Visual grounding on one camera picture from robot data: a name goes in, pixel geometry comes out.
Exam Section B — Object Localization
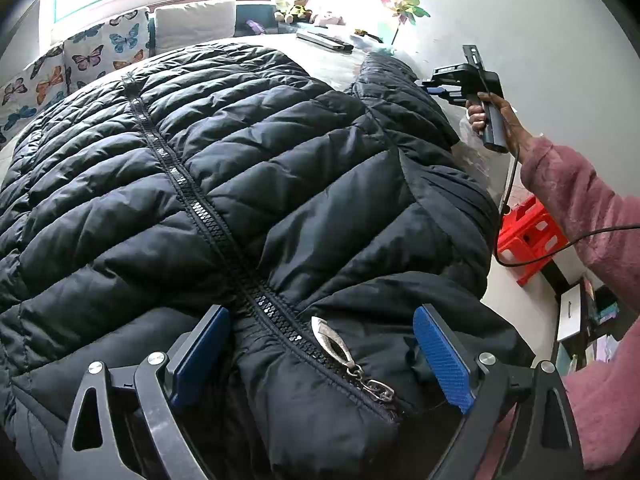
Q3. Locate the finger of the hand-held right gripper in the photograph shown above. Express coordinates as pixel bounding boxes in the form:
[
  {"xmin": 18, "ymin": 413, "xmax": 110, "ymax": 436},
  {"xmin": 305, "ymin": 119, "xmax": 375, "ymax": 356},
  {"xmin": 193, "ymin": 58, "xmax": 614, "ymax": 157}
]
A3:
[{"xmin": 416, "ymin": 80, "xmax": 466, "ymax": 107}]

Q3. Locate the person's right forearm pink sleeve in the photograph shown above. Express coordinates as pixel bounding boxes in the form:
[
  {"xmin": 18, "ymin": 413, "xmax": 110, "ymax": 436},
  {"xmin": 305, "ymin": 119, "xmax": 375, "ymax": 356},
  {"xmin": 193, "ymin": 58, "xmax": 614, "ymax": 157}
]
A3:
[{"xmin": 515, "ymin": 135, "xmax": 640, "ymax": 311}]

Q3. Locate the beige pillow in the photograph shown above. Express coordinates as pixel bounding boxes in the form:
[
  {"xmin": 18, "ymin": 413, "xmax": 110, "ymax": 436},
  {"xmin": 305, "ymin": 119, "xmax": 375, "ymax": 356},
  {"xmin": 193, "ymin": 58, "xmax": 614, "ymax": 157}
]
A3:
[{"xmin": 154, "ymin": 0, "xmax": 237, "ymax": 55}]

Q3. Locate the silver rectangular device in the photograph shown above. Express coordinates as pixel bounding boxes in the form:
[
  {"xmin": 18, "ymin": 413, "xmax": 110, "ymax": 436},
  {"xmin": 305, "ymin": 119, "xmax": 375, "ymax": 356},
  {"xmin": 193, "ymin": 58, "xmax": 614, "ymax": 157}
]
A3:
[{"xmin": 296, "ymin": 28, "xmax": 354, "ymax": 52}]

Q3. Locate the black cable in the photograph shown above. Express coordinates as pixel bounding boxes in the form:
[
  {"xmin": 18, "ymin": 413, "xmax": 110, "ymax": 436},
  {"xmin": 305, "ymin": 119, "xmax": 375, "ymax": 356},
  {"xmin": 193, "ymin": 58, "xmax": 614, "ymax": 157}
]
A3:
[{"xmin": 492, "ymin": 147, "xmax": 640, "ymax": 268}]

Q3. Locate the colourful pinwheel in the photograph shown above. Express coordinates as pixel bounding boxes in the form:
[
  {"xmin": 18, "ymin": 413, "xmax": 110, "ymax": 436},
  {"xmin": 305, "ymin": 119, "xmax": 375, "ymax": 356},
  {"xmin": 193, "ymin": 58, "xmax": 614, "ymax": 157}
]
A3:
[{"xmin": 378, "ymin": 0, "xmax": 432, "ymax": 47}]

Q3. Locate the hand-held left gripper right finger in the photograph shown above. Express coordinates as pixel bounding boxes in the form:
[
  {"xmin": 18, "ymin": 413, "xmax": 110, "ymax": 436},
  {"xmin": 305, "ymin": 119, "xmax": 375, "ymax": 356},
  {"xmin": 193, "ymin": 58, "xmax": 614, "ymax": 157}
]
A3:
[{"xmin": 413, "ymin": 303, "xmax": 586, "ymax": 480}]

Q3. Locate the person's pink fleece top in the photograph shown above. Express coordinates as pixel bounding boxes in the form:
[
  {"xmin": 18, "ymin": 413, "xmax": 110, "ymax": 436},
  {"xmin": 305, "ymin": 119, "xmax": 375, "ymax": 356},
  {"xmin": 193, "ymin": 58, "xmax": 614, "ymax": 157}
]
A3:
[{"xmin": 564, "ymin": 332, "xmax": 640, "ymax": 472}]

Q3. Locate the red plastic stool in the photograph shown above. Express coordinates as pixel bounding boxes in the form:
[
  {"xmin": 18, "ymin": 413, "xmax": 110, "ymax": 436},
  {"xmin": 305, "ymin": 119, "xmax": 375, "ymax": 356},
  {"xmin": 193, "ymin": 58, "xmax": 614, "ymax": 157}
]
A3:
[{"xmin": 495, "ymin": 195, "xmax": 571, "ymax": 288}]

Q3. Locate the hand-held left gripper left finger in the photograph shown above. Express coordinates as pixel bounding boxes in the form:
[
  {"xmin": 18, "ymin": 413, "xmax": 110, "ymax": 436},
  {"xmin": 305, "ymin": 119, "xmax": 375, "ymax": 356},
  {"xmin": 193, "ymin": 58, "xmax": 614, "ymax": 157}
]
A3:
[{"xmin": 57, "ymin": 304, "xmax": 232, "ymax": 480}]

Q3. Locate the black puffer jacket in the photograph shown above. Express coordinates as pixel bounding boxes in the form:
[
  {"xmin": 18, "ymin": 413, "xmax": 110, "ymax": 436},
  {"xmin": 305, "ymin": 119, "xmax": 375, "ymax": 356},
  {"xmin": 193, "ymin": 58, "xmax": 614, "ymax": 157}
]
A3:
[{"xmin": 0, "ymin": 42, "xmax": 536, "ymax": 480}]

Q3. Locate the white box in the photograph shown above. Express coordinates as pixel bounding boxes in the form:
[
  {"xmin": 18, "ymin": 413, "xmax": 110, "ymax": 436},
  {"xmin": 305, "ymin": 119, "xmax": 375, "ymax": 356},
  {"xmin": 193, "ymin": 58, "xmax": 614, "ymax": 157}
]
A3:
[{"xmin": 556, "ymin": 284, "xmax": 590, "ymax": 345}]

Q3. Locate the person's right hand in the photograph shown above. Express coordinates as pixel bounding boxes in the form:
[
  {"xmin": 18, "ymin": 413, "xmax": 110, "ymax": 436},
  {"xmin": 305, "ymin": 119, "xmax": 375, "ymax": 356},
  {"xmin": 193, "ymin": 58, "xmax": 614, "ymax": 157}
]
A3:
[{"xmin": 465, "ymin": 92, "xmax": 527, "ymax": 157}]

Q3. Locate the butterfly print pillow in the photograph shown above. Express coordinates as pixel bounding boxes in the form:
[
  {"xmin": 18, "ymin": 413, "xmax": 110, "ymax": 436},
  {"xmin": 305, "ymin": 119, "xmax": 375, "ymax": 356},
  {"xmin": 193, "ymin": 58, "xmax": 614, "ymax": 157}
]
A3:
[
  {"xmin": 63, "ymin": 7, "xmax": 152, "ymax": 92},
  {"xmin": 0, "ymin": 45, "xmax": 67, "ymax": 147}
]

